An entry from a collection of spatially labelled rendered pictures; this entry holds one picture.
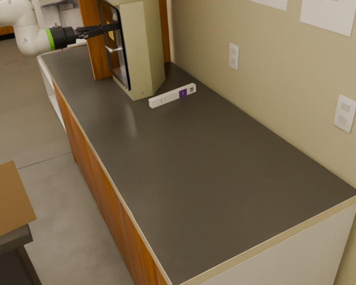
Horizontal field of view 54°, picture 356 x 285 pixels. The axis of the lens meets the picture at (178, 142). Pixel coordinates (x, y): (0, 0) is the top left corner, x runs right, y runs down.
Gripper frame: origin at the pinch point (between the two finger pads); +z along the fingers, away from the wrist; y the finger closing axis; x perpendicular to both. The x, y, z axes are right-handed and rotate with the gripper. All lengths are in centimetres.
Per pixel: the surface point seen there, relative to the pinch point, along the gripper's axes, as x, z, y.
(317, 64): 3, 48, -79
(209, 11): -0.7, 47.9, -9.4
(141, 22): -0.6, 14.0, -4.8
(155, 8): -3.0, 25.6, 5.0
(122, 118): 37.1, -6.3, -17.9
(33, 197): 131, -60, 68
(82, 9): -2.1, -3.3, 32.3
